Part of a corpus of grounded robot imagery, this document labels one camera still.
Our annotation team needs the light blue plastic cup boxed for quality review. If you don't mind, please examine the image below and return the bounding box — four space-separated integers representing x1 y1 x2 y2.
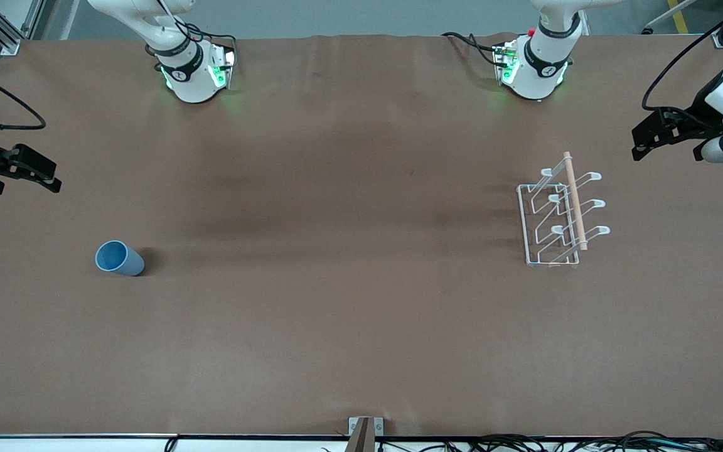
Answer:
95 240 146 277

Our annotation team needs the grey metal tube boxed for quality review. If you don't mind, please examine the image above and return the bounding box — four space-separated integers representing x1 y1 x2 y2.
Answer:
642 0 699 36

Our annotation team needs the brown table cover sheet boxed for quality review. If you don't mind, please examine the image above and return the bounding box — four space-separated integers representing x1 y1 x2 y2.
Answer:
0 33 723 439

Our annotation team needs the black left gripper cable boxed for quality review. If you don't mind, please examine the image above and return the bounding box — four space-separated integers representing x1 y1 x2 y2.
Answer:
642 0 723 114

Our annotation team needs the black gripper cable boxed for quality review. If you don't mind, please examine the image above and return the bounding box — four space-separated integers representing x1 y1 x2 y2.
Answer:
0 58 47 132
642 0 723 114

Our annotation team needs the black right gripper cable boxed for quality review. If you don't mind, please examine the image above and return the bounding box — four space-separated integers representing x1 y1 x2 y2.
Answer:
0 58 47 132

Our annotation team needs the white wire cup rack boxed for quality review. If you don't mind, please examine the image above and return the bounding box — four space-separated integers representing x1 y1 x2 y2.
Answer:
517 151 611 269

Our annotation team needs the aluminium frame profile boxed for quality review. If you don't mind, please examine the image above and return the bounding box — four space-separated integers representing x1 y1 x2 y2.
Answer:
0 0 46 57

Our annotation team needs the black left arm base cable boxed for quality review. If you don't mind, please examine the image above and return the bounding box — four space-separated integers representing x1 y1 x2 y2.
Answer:
441 31 508 67

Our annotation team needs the black arm base cable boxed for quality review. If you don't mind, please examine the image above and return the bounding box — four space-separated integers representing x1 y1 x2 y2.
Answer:
441 31 508 67
183 22 238 57

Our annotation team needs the black right arm base cable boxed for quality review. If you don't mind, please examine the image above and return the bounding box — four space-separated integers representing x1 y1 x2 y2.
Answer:
183 22 238 57

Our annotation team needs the tangled black cable bundle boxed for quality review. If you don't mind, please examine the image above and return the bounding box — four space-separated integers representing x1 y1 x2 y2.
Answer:
321 430 723 452

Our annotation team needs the grey metal bracket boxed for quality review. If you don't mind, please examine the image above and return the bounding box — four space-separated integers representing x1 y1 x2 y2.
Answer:
348 416 385 438

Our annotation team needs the brown camera post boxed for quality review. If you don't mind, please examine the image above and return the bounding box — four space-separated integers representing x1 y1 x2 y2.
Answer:
344 418 376 452

